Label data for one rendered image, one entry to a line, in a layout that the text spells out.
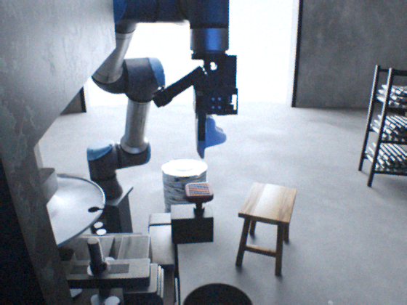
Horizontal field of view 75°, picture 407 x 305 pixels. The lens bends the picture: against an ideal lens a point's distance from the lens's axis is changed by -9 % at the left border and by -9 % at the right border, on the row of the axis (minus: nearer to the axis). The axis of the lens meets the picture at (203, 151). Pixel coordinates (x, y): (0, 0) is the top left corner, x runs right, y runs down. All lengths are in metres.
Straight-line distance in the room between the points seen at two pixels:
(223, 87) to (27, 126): 0.41
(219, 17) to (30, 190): 0.43
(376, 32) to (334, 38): 0.86
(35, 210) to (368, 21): 6.03
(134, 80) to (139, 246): 0.53
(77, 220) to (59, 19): 0.37
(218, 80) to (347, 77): 5.41
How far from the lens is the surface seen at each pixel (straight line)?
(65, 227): 0.53
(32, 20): 0.21
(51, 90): 0.22
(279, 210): 1.41
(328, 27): 5.64
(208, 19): 0.53
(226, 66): 0.55
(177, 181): 1.75
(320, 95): 5.68
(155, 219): 0.78
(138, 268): 0.46
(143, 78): 0.93
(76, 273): 0.47
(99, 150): 1.20
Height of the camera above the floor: 1.06
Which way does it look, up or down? 21 degrees down
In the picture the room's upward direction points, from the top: straight up
